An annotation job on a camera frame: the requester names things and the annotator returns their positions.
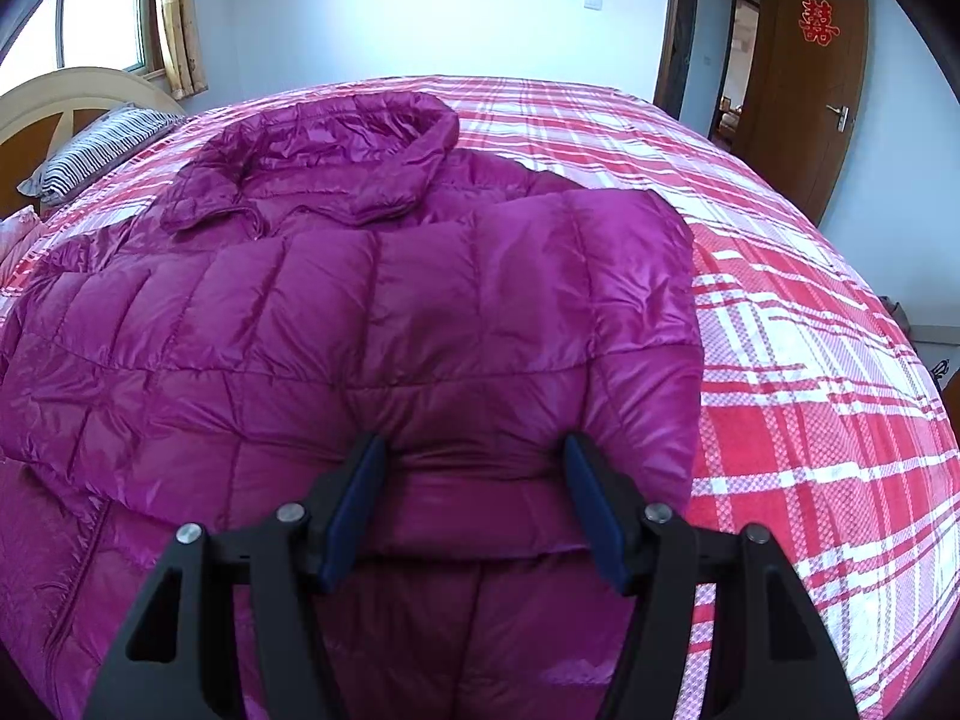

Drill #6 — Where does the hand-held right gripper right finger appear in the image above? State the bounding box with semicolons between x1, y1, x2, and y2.
564;433;860;720

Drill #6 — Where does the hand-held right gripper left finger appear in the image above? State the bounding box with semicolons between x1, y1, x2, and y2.
82;433;388;720

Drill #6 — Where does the magenta quilted down jacket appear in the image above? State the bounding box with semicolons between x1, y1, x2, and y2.
0;90;704;720

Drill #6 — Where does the red plaid bed sheet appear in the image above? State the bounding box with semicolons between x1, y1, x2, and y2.
0;75;960;720

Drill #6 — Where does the pink pillow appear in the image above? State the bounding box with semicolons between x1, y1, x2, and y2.
0;204;42;293

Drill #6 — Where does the striped pillow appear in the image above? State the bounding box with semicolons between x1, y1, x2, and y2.
16;106;187;205

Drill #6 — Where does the brown wooden door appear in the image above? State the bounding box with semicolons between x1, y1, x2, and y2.
744;0;871;224

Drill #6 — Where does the wooden headboard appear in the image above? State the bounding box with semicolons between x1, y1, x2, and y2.
0;66;187;222

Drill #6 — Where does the yellow curtain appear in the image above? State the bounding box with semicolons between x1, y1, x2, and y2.
154;0;208;98

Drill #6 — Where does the red paper door decoration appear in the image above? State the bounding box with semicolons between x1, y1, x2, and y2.
798;0;841;47

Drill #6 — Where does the window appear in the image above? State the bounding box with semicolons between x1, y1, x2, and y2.
0;0;167;80

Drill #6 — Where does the wooden door frame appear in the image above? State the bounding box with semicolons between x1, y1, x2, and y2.
652;0;766;140

